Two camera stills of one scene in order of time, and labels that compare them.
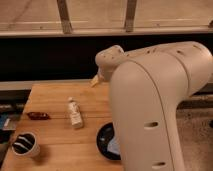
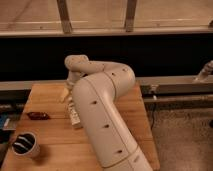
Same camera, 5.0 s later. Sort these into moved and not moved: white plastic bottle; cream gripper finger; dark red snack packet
Moved: cream gripper finger
Not moved: white plastic bottle; dark red snack packet
